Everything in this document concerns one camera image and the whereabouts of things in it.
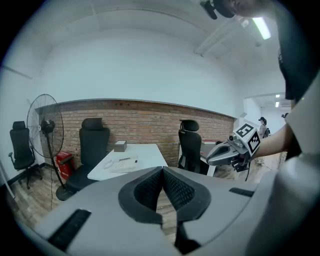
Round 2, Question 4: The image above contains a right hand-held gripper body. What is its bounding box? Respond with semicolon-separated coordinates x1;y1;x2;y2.
227;122;261;173

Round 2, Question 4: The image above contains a person's black shirt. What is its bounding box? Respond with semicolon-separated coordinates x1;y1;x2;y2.
276;0;320;163

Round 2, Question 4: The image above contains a black fan power cord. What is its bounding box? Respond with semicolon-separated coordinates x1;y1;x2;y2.
50;159;55;211

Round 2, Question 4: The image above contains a small box with green screen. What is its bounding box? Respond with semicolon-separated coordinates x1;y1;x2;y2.
113;140;128;153

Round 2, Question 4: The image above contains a white desk telephone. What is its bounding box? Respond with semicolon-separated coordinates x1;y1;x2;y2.
109;159;139;174

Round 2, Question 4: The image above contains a black office chair with armrests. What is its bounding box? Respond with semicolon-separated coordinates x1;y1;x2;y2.
8;120;43;190

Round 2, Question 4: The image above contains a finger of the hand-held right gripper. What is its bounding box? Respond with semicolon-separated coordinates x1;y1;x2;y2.
206;150;240;166
208;141;236;156

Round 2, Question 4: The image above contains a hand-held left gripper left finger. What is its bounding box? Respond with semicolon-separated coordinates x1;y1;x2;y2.
34;166;181;256

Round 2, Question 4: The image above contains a black standing fan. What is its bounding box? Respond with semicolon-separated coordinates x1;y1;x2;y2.
26;93;76;202

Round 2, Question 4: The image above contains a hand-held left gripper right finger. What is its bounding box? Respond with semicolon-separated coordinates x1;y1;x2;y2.
162;166;258;255

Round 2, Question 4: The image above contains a red box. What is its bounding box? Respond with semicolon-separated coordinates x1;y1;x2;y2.
55;150;75;180

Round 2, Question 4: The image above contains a black mesh office chair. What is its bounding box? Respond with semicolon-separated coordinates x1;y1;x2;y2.
177;119;203;175

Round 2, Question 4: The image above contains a black padded office chair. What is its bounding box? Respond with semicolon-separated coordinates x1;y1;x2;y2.
65;117;111;195

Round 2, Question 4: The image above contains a white ceiling conduit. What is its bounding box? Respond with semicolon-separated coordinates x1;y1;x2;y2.
194;18;242;57

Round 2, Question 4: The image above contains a black head-mounted camera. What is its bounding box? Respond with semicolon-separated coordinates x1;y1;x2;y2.
199;0;219;20

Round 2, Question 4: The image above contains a person's face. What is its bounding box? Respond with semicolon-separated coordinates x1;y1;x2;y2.
231;0;266;19

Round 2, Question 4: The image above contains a person's right forearm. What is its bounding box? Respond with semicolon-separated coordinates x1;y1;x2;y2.
254;123;296;159

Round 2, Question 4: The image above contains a long ceiling light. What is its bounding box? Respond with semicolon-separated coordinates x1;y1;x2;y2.
251;16;272;40

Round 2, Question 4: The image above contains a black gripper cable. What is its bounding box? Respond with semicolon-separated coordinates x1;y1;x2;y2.
244;156;252;182

